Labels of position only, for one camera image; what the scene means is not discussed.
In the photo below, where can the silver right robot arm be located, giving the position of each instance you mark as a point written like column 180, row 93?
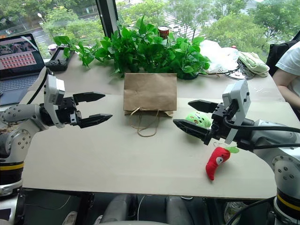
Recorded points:
column 279, row 150

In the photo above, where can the black window frame post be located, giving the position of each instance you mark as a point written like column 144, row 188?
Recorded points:
column 106, row 16

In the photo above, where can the light green cloth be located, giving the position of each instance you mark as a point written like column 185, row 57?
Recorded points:
column 254, row 63

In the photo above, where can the brown paper bag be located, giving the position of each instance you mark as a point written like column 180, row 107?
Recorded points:
column 150, row 91

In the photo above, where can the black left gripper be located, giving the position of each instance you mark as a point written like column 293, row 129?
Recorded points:
column 69, row 112

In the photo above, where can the green leafy potted plant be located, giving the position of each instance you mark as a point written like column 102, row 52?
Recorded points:
column 145, row 51

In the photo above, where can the green plush toy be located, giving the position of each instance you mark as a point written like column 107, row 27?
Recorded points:
column 199, row 119

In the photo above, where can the person in white shirt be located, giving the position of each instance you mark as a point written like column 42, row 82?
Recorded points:
column 290, row 68

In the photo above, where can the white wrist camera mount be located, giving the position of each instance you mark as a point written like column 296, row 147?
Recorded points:
column 54, row 89
column 239, row 96

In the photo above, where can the red tin can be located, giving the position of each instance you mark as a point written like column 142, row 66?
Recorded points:
column 163, row 31

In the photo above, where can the black handheld controller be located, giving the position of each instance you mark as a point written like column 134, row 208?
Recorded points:
column 58, row 59

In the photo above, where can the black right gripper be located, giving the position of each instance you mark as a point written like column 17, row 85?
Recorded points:
column 220, row 126

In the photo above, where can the black backpack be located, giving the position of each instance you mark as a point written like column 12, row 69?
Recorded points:
column 274, row 54

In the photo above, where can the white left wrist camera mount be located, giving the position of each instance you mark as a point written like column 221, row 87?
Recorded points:
column 54, row 89

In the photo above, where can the red item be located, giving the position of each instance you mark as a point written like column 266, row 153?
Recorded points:
column 216, row 161

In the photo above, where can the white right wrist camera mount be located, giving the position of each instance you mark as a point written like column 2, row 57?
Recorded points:
column 239, row 96

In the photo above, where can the grey rounded shape under table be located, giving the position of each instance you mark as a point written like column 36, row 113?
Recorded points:
column 179, row 209
column 118, row 208

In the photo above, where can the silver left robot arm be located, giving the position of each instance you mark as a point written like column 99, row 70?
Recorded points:
column 16, row 138

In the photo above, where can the white plastic bag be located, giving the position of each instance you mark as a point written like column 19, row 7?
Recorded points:
column 218, row 54

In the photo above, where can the open laptop computer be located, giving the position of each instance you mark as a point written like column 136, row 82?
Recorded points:
column 17, row 61

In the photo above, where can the white purple paper cup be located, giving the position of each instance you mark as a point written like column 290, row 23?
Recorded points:
column 52, row 49

